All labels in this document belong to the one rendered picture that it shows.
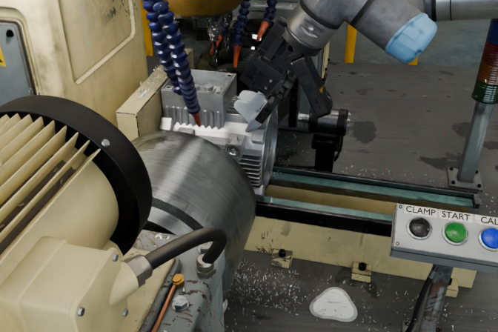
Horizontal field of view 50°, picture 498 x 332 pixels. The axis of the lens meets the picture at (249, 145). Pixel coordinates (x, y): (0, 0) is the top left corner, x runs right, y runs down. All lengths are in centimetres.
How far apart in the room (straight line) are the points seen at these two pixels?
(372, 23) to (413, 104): 95
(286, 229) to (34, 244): 72
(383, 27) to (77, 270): 57
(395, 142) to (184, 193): 92
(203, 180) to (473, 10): 50
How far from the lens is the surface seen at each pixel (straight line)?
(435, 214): 84
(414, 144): 154
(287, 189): 115
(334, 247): 109
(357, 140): 152
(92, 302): 39
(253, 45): 120
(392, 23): 81
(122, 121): 95
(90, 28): 104
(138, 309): 55
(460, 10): 93
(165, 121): 102
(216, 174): 77
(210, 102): 98
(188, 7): 88
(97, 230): 48
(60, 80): 94
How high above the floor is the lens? 159
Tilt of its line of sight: 32 degrees down
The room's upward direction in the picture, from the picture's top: straight up
